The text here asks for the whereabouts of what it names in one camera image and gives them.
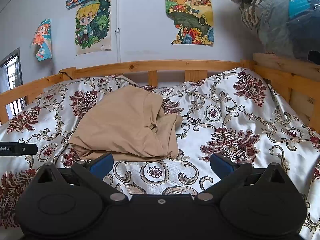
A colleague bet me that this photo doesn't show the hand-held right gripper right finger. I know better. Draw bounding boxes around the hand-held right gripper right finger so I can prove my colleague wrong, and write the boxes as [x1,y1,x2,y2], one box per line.
[194,152,292,202]

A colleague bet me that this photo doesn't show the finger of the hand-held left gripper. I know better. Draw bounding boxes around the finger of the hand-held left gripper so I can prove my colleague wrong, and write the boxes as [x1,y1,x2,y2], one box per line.
[11,144,38,156]

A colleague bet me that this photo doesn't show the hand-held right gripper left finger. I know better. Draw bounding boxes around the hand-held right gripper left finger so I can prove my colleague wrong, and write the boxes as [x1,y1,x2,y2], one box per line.
[32,153,128,202]

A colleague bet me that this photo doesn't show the beige hooded jacket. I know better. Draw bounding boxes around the beige hooded jacket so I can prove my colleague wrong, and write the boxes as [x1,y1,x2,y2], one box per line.
[69,85,184,162]

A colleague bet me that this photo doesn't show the clear plastic bag of clothes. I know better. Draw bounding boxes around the clear plastic bag of clothes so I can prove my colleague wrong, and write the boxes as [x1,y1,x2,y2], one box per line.
[216,0,320,65]

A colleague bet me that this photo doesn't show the floral satin bedspread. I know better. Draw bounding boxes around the floral satin bedspread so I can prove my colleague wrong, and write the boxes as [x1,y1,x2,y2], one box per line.
[0,67,320,240]

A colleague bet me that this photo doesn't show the window with metal bars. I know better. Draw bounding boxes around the window with metal bars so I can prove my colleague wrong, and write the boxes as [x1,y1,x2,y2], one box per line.
[0,47,28,126]

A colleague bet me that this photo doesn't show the curled anime girl poster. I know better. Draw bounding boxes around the curled anime girl poster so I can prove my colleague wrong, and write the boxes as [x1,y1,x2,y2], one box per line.
[30,18,53,62]

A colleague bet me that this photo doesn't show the blond cartoon character poster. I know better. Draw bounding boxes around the blond cartoon character poster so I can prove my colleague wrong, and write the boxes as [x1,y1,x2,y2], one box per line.
[75,0,112,56]

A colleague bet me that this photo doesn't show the colourful landscape poster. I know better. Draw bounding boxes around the colourful landscape poster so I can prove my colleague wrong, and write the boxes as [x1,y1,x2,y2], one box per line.
[165,0,215,46]

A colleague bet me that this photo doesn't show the wooden bed frame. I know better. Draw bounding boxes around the wooden bed frame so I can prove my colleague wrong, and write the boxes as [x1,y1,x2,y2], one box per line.
[0,52,320,130]

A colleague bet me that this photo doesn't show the white wall pipe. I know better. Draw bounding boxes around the white wall pipe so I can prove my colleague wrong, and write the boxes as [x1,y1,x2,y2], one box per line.
[115,0,122,63]

